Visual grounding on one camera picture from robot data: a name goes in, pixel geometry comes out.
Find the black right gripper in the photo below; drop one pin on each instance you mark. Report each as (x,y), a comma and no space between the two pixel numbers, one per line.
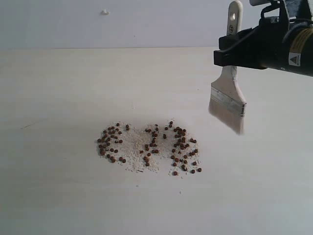
(268,47)

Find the white paint brush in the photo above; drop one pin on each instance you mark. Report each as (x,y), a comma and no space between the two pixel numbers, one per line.
(227,102)

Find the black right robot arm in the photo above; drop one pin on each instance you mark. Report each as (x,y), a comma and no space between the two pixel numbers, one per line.
(299,39)

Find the brown beads and white powder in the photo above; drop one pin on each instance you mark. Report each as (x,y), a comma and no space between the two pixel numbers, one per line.
(150,147)

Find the white wall plug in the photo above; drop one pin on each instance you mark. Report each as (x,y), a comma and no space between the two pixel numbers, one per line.
(105,12)

